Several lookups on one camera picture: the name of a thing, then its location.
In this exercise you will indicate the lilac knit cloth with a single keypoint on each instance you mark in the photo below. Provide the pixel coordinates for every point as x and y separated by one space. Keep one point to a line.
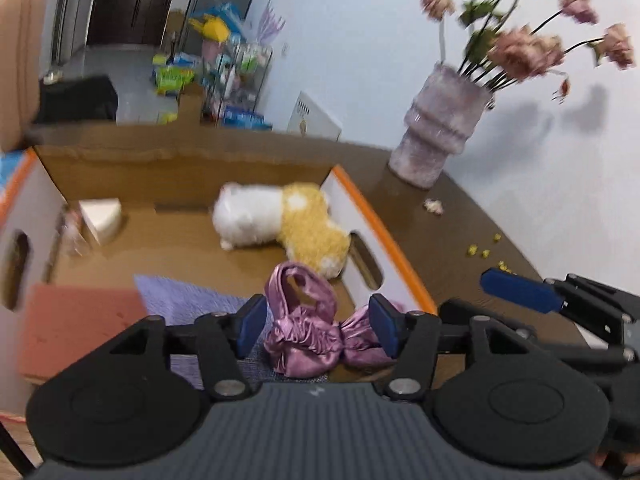
180 303

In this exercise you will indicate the pink suitcase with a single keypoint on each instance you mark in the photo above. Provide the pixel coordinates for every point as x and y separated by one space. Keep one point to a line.
21 30

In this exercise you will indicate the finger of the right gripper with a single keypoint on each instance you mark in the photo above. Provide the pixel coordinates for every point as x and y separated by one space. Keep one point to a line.
537 296

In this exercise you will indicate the white sponge block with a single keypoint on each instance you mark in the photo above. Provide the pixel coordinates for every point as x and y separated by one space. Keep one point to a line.
103 218

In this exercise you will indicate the dried pink roses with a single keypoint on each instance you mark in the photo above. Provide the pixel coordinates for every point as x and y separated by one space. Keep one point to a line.
523 53

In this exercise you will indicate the fallen rose petal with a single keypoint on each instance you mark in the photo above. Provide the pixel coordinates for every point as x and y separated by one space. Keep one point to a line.
433 207

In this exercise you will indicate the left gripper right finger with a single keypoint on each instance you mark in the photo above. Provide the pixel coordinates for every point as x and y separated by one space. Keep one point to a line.
411 340

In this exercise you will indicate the wire storage cart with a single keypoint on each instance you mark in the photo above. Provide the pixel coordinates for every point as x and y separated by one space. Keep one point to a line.
233 83

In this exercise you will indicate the red cardboard box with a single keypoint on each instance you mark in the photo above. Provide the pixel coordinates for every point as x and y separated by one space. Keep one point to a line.
167 185

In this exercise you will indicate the dark brown entrance door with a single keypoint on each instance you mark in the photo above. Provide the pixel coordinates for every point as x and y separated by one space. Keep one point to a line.
139 22

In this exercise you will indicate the pink textured vase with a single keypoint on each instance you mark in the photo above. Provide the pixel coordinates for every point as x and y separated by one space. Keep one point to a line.
441 118

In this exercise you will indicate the blue tissue pack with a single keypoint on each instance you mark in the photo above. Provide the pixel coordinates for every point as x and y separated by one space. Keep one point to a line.
9 162

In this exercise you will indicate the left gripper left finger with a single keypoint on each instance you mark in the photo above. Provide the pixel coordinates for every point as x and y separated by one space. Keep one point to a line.
221 341

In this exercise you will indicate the pink satin bonnet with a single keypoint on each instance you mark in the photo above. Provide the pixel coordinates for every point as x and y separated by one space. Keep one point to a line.
305 339

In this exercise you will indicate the white yellow plush toy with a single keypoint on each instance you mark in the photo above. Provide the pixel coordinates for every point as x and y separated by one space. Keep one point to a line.
296 216

